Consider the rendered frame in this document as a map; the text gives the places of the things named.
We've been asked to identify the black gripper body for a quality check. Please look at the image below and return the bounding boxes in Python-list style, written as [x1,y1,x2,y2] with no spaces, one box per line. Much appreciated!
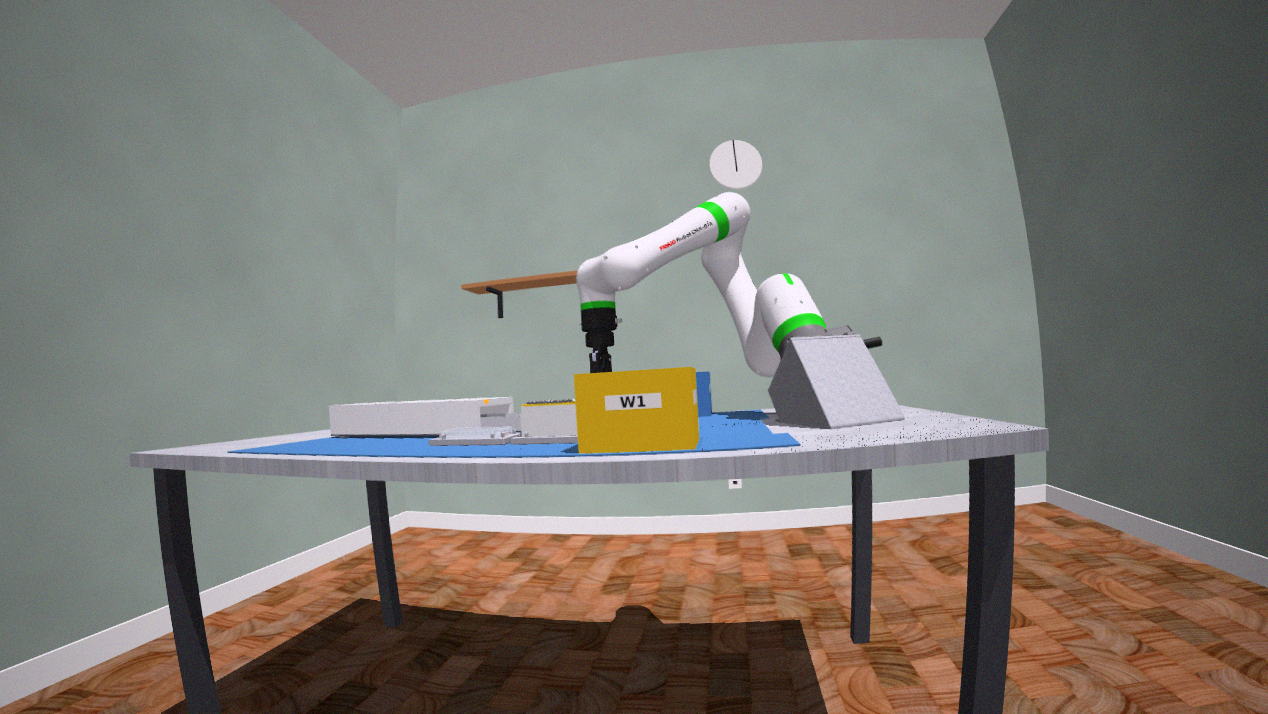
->
[585,331,614,365]

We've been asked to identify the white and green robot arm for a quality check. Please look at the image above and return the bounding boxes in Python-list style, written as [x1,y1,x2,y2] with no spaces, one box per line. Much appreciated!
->
[576,191,856,377]

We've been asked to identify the yellow open bin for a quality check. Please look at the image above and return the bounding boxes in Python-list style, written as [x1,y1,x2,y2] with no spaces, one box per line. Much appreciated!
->
[574,367,699,454]

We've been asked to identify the blue bench mat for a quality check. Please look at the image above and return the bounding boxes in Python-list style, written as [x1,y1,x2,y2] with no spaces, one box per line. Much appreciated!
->
[228,410,801,458]

